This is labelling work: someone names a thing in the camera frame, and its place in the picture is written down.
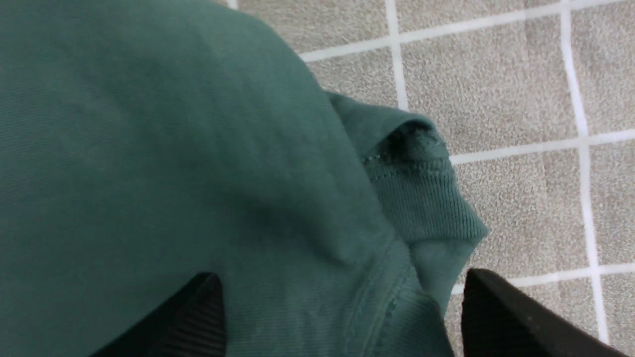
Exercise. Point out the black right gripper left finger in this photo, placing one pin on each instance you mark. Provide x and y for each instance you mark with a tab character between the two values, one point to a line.
191	323

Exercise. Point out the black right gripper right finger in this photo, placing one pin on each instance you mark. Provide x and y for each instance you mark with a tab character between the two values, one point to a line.
499	320

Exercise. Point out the green long sleeve shirt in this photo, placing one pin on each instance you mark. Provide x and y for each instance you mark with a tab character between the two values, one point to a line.
146	141

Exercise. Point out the beige grid tablecloth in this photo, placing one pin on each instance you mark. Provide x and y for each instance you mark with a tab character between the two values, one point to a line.
535	99

